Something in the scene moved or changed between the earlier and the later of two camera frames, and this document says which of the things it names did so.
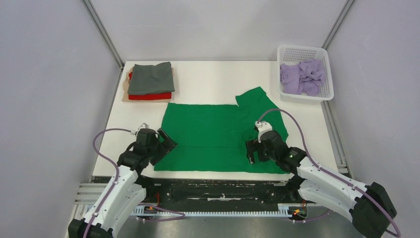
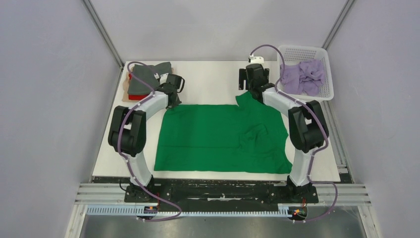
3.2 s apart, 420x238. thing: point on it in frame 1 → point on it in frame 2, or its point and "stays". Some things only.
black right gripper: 252,146 → 243,77
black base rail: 267,191 stays
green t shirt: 213,138 stays
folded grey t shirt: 146,79 stays
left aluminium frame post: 104,33 stays
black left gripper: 166,146 → 178,102
